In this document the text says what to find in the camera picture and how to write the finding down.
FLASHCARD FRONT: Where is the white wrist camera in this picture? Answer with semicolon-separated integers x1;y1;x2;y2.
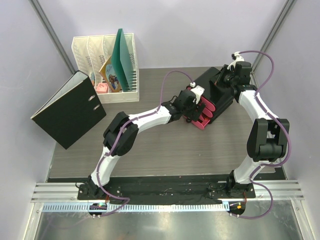
231;51;245;63
189;82;205;104

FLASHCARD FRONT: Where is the pink bottom drawer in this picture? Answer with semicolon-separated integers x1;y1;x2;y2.
185;115;211;130

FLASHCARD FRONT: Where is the white slotted cable duct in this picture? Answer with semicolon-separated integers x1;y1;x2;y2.
42;201;230;213

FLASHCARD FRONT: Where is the pink drawer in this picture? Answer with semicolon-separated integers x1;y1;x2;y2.
185;115;211;130
186;86;216;112
200;104;213;119

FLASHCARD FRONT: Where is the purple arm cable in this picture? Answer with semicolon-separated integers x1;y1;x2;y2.
96;70;196;217
232;49;293;219

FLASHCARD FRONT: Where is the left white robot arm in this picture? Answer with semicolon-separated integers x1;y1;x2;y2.
86;86;216;200

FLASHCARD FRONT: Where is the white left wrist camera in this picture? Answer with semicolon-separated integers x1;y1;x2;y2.
189;82;205;104

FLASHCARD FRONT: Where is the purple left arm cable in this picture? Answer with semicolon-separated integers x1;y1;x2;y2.
96;70;196;217

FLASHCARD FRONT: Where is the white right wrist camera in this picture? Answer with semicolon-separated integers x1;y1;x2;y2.
231;51;245;63

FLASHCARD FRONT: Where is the aluminium rail frame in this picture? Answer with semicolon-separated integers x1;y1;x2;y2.
24;175;315;240

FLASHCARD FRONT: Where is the pink sticky note pad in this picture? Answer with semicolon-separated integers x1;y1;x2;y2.
95;82;109;94

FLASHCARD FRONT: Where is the black drawer organizer box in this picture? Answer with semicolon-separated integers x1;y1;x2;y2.
194;67;235;125

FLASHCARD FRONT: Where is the colourful picture booklet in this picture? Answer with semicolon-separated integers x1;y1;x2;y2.
99;55;122;93

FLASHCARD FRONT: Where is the black ring binder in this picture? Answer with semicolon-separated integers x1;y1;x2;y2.
31;70;107;149

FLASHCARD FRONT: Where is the green plastic folder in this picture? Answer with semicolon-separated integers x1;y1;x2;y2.
111;28;133;92

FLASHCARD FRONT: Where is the white magazine file rack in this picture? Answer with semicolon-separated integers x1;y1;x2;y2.
71;33;140;104

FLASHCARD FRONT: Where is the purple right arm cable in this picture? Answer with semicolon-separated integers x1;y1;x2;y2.
232;49;293;219

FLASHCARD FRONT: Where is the pink top drawer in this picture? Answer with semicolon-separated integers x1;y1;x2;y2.
186;86;216;112

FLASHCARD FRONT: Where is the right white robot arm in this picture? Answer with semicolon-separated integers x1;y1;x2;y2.
216;56;290;198

